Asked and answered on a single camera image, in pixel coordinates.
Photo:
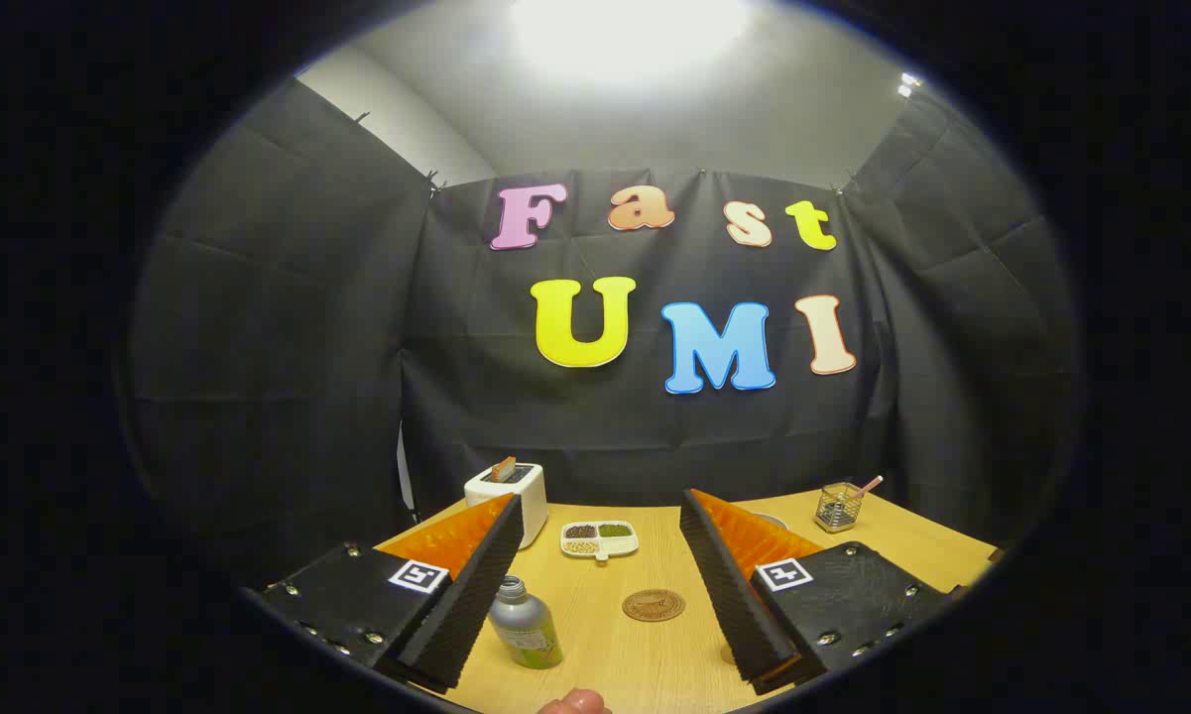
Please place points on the white oval plate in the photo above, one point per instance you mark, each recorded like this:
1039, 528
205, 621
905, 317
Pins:
770, 519

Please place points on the silver juice bottle green label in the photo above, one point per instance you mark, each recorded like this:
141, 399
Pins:
526, 625

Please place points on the wooden table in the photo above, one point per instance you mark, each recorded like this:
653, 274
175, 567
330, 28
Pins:
635, 664

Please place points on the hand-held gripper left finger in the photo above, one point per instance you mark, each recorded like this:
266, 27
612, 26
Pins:
461, 605

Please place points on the white divided snack dish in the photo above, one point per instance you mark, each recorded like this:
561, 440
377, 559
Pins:
600, 538

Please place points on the black backdrop cloth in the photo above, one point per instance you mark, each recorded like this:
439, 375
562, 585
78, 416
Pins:
605, 426

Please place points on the white toaster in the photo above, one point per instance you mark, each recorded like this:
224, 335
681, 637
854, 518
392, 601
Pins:
532, 498

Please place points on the toast slice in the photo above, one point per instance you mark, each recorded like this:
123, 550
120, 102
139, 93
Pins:
504, 469

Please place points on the pink stick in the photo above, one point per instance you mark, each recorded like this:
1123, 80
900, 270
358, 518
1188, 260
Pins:
868, 486

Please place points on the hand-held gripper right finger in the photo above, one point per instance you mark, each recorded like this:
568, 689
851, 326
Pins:
739, 600

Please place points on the ceiling light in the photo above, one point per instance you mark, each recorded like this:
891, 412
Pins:
630, 35

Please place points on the round wooden coaster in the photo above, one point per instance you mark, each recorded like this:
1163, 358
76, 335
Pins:
654, 605

